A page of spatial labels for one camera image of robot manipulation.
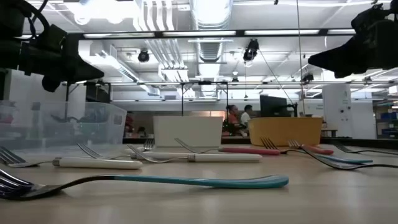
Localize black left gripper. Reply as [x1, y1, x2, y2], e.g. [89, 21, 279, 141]
[18, 32, 105, 93]

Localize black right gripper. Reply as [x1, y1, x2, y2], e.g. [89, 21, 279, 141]
[307, 20, 398, 79]

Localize pink-handled metal fork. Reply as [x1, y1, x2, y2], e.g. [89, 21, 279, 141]
[174, 138, 281, 156]
[287, 139, 335, 156]

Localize blue-handled metal fork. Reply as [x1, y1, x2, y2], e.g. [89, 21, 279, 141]
[299, 145, 398, 170]
[333, 143, 398, 156]
[0, 169, 290, 200]
[260, 137, 374, 165]

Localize white cabinet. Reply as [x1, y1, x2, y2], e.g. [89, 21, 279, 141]
[322, 83, 353, 138]

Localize clear plastic bin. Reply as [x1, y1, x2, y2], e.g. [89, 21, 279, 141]
[0, 100, 127, 151]

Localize round black ceiling spotlight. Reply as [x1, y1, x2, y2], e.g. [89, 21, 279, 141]
[137, 49, 150, 63]

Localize red storage boxes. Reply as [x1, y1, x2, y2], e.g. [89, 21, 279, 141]
[124, 113, 135, 133]

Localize black computer monitor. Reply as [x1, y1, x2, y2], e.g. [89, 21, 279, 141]
[259, 94, 299, 118]

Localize shelf with blue bins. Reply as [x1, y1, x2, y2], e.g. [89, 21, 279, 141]
[373, 101, 398, 140]

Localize orange plastic bin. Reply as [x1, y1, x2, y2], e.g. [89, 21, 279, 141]
[248, 116, 323, 147]

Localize black bar with light strips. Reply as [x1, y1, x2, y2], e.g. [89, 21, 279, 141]
[77, 28, 357, 40]

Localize person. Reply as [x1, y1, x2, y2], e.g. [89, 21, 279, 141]
[221, 104, 247, 137]
[241, 104, 254, 126]

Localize white plastic bin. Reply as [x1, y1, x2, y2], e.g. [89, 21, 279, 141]
[152, 115, 224, 147]

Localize thin hanging cable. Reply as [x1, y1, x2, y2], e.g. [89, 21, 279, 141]
[295, 0, 306, 108]

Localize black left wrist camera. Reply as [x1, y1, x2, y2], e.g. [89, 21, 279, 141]
[39, 24, 68, 47]

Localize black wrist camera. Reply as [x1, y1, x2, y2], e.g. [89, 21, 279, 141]
[39, 24, 68, 47]
[351, 2, 393, 30]

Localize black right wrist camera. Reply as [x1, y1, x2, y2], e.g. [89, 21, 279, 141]
[351, 2, 393, 30]

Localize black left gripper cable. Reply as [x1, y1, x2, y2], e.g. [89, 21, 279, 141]
[24, 0, 51, 40]

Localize black overhead camera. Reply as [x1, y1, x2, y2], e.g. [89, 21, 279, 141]
[243, 38, 260, 62]

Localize black workbench frame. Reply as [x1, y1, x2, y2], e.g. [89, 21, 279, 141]
[62, 80, 398, 118]

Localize silver ventilation duct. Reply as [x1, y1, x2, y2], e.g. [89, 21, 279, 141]
[189, 0, 234, 63]

